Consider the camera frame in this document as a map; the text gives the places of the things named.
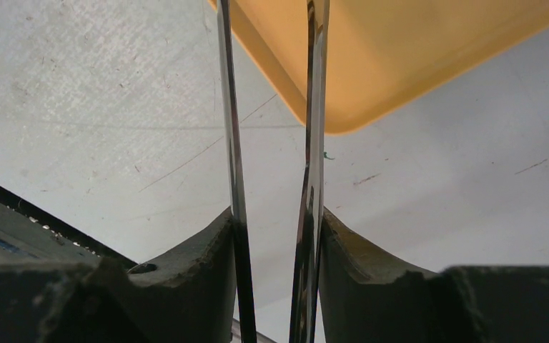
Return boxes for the yellow plastic tray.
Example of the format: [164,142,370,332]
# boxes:
[229,1,549,134]

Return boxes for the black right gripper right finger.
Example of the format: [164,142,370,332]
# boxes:
[319,209,483,342]

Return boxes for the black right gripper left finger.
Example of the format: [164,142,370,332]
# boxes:
[84,209,236,342]

